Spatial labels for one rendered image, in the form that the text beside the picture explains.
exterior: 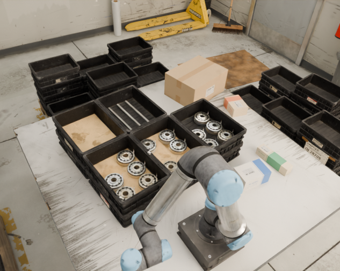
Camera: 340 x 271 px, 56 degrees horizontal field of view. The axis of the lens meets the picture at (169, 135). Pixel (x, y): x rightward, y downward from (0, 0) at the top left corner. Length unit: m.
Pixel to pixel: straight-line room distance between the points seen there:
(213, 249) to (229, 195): 0.57
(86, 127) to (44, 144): 0.32
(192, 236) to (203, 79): 1.24
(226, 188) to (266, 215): 0.88
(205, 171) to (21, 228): 1.93
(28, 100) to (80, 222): 2.32
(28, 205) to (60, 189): 0.92
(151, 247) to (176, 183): 0.26
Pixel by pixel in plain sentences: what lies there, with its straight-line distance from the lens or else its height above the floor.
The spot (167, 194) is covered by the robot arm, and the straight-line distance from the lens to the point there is 1.20.
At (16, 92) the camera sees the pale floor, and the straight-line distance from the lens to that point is 4.05.
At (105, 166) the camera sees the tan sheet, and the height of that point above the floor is 0.83.
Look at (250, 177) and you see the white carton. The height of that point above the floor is 0.79.
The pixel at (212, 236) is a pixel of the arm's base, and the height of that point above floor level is 0.83.
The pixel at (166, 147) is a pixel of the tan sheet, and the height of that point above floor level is 0.83.
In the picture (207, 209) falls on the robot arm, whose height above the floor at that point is 0.98.
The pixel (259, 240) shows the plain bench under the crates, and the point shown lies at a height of 0.70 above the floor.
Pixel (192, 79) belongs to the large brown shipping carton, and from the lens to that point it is 2.40.
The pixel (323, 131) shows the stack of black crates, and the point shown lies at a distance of 2.91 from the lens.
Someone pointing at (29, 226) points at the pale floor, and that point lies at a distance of 2.72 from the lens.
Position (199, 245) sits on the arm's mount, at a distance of 1.59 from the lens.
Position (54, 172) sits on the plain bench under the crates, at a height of 0.70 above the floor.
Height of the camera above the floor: 2.20
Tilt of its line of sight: 43 degrees down
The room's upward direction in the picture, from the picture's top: 4 degrees clockwise
